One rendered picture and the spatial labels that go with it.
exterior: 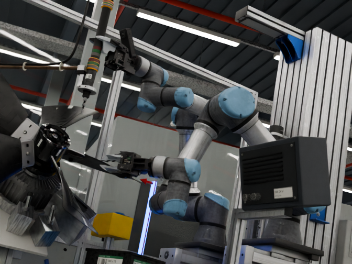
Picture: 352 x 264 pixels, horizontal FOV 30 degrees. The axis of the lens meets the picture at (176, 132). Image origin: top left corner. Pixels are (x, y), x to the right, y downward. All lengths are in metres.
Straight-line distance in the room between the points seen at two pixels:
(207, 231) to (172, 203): 0.73
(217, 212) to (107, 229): 0.50
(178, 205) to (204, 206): 0.75
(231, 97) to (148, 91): 0.43
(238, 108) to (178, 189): 0.35
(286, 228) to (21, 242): 0.92
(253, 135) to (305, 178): 0.51
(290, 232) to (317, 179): 0.61
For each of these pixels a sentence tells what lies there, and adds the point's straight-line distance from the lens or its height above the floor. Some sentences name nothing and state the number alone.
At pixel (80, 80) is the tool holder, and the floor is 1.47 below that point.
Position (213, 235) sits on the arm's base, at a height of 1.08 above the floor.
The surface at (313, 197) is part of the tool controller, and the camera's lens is 1.82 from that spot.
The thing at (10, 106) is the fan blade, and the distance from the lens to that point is 2.34.
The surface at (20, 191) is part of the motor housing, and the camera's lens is 2.30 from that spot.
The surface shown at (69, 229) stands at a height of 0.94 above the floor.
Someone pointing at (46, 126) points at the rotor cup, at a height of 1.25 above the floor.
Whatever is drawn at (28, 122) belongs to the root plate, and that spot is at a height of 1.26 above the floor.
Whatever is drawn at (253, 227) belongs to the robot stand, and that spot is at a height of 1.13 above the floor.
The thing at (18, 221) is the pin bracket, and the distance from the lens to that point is 2.23.
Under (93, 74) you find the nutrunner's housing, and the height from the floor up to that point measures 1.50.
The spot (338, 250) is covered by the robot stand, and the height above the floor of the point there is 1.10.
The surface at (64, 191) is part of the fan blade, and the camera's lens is 2.08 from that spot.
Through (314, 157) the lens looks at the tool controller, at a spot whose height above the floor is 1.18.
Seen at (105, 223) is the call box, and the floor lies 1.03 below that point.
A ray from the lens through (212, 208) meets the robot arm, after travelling 2.84.
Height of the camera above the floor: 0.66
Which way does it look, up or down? 17 degrees up
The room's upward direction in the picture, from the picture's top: 11 degrees clockwise
